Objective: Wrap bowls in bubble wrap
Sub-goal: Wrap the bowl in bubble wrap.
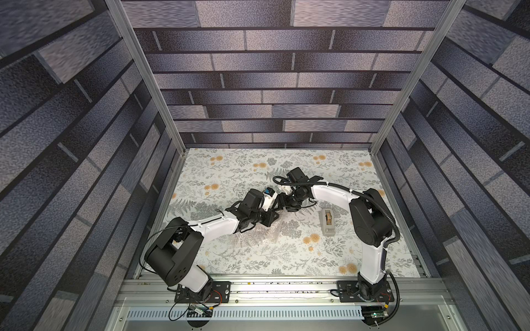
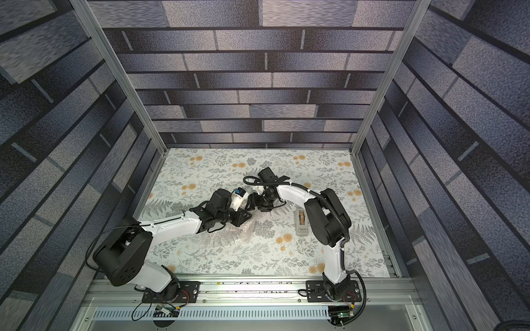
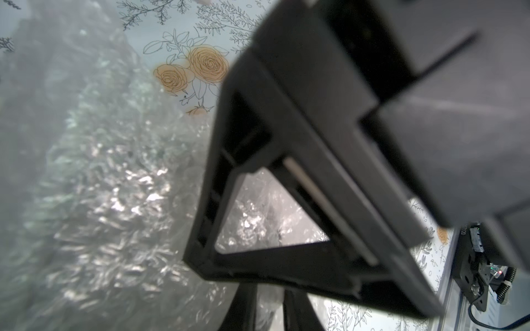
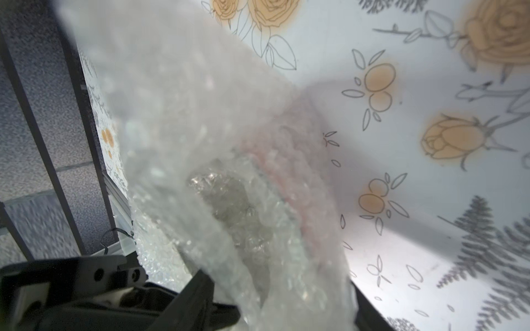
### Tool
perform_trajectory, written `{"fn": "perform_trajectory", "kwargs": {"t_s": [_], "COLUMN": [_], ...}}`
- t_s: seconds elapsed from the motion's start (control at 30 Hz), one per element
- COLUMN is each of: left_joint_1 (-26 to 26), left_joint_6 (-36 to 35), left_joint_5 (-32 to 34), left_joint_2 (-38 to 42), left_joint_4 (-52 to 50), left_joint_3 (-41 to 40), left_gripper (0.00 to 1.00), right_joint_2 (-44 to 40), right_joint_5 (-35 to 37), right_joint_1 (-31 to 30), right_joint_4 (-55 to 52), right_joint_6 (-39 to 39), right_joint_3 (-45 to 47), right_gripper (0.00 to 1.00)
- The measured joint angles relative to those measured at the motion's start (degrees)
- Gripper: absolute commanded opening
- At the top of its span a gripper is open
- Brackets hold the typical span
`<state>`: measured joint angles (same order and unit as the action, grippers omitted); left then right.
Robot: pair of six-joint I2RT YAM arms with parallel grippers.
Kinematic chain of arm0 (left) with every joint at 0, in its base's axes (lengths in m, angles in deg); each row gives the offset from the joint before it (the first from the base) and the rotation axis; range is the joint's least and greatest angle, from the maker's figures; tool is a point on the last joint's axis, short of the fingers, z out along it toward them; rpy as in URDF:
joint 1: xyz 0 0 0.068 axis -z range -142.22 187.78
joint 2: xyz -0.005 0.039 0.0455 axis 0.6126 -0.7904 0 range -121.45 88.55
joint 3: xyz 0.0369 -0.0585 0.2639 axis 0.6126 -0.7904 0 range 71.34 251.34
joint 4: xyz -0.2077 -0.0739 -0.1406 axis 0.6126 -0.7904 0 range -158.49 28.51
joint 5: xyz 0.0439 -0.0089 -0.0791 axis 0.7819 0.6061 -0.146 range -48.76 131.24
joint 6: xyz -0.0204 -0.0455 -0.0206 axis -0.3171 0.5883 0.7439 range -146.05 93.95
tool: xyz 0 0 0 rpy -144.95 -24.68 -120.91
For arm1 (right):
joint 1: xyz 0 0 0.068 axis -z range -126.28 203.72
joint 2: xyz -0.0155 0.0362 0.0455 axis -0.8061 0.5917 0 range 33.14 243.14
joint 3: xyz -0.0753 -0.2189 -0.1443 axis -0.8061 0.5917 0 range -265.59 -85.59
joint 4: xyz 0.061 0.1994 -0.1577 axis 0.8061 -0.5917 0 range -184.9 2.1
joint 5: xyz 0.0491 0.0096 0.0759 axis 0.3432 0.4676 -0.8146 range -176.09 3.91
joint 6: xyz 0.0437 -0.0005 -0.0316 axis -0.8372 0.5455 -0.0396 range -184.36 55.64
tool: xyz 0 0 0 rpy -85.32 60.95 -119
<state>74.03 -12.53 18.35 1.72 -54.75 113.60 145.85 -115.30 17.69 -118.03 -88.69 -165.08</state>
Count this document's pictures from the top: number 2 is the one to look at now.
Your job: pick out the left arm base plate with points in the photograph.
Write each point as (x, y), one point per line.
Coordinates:
(184, 292)

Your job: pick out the white perforated cable tray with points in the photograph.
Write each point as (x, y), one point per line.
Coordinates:
(233, 313)

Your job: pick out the clear bubble wrap sheet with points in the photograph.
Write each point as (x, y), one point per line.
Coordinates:
(221, 235)

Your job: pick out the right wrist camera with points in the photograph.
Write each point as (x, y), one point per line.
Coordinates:
(268, 178)

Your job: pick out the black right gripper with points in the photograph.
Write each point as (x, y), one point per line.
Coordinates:
(257, 199)

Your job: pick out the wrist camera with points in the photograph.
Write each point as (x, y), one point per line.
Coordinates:
(268, 178)
(219, 201)

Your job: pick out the left green circuit board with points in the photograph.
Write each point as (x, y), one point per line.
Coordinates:
(166, 311)

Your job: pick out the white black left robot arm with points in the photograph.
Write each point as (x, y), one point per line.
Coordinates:
(122, 256)

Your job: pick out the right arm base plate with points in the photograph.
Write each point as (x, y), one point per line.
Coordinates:
(315, 293)

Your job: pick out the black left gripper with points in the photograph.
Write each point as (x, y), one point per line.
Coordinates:
(241, 218)

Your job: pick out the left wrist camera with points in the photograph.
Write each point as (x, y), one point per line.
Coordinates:
(219, 201)

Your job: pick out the green circuit board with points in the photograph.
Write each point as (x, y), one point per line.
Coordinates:
(166, 311)
(341, 312)

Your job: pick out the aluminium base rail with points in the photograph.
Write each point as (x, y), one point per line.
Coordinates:
(218, 290)

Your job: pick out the right green circuit board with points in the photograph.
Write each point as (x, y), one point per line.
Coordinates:
(341, 312)

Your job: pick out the aluminium frame post right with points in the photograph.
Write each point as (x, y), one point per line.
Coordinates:
(413, 23)

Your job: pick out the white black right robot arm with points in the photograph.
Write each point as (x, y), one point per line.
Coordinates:
(327, 218)

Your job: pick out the aluminium frame post left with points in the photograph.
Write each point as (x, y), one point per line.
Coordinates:
(89, 21)

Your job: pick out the grey tape dispenser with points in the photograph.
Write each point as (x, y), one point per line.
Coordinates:
(301, 224)

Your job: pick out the aluminium frame post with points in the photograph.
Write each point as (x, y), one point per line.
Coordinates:
(413, 23)
(89, 21)

